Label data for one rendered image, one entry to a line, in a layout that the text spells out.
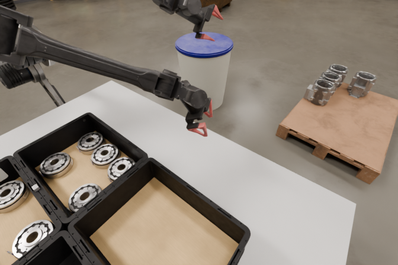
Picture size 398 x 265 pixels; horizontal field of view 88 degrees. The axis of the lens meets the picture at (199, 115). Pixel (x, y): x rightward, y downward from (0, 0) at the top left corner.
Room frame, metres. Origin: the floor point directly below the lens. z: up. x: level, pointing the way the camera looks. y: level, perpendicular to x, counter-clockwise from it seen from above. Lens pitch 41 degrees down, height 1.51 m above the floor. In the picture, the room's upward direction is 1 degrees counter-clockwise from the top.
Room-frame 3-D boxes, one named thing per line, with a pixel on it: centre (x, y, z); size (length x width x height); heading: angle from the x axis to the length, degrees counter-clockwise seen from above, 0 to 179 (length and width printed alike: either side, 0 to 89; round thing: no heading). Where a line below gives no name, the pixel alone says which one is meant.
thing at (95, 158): (0.52, 0.38, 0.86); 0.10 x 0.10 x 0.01
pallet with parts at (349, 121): (1.60, -1.48, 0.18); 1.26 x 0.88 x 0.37; 140
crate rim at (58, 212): (0.46, 0.42, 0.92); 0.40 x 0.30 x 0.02; 51
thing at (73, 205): (0.34, 0.38, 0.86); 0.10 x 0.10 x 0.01
